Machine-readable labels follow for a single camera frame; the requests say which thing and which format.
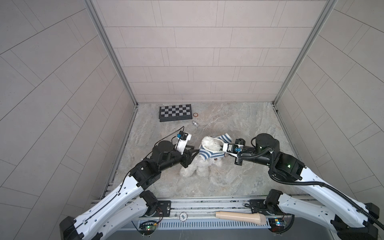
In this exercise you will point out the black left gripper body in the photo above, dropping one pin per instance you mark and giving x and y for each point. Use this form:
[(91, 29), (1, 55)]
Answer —
[(183, 160)]

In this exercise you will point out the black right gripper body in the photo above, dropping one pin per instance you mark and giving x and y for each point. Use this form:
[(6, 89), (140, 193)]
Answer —
[(248, 150)]

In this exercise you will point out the blue white striped shirt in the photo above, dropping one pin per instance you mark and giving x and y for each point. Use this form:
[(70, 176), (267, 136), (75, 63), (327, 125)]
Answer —
[(212, 147)]

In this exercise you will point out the white fluffy teddy bear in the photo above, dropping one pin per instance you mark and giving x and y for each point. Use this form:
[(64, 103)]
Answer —
[(199, 166)]

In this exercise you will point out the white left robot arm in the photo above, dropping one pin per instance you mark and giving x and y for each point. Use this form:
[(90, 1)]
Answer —
[(131, 199)]

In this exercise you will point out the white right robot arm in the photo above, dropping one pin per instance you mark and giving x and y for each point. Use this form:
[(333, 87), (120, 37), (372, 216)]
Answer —
[(348, 218)]

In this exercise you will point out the silver chess piece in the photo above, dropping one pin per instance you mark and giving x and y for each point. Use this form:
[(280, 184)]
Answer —
[(195, 123)]

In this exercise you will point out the folded black chess board box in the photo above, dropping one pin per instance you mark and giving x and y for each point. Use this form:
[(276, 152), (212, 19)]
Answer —
[(175, 113)]

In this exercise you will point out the left green circuit board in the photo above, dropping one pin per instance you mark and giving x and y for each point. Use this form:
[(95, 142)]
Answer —
[(147, 228)]

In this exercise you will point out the green circuit board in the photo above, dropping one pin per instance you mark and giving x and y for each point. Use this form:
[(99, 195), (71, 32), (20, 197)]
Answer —
[(277, 225), (147, 228)]

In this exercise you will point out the right green circuit board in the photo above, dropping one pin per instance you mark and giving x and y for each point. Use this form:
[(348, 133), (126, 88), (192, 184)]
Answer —
[(277, 225)]

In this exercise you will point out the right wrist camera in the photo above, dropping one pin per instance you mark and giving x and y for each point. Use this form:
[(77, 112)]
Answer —
[(233, 149)]

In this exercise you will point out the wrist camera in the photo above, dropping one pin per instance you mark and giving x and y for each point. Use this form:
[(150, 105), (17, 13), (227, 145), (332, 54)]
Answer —
[(233, 149), (183, 139)]

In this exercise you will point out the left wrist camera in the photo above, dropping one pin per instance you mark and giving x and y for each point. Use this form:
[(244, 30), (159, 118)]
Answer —
[(183, 139)]

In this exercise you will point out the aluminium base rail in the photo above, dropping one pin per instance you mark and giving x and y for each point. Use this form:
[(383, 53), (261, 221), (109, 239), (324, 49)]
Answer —
[(210, 207)]

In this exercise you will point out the beige wooden handle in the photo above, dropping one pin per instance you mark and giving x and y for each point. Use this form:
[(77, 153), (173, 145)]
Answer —
[(255, 218)]

